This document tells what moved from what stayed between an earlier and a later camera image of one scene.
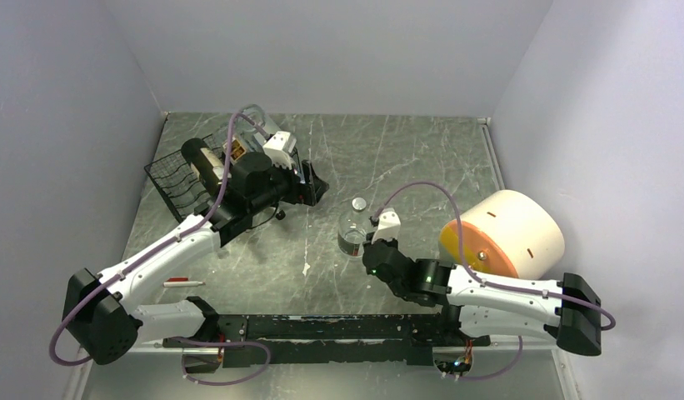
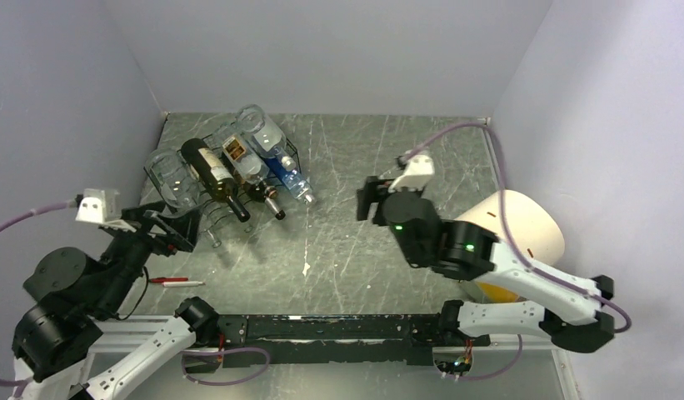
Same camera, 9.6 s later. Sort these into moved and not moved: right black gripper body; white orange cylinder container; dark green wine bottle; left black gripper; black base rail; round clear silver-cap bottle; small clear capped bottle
Moved: right black gripper body; small clear capped bottle; left black gripper
Not moved: black base rail; round clear silver-cap bottle; white orange cylinder container; dark green wine bottle
